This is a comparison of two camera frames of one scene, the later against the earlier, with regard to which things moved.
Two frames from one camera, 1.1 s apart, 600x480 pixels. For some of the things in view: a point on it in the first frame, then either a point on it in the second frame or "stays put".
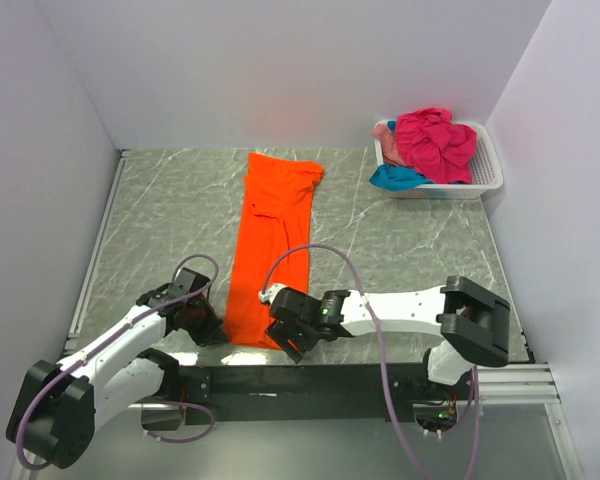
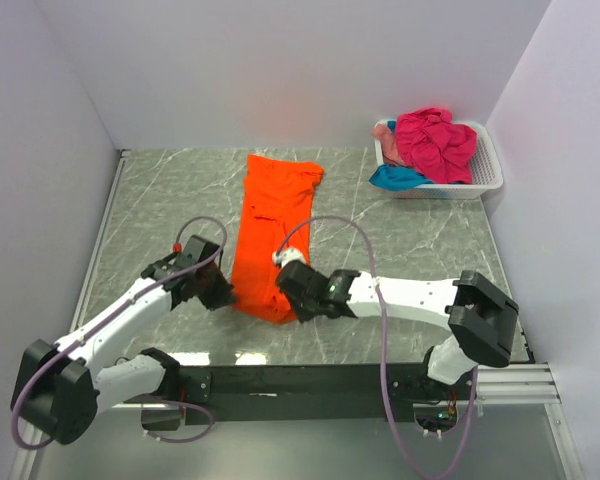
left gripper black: [213, 333] -> [224, 294]
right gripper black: [281, 332] -> [303, 314]
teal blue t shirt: [398, 177] stays put
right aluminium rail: [523, 384] stays put
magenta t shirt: [431, 142] stays put
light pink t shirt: [388, 143] stays put
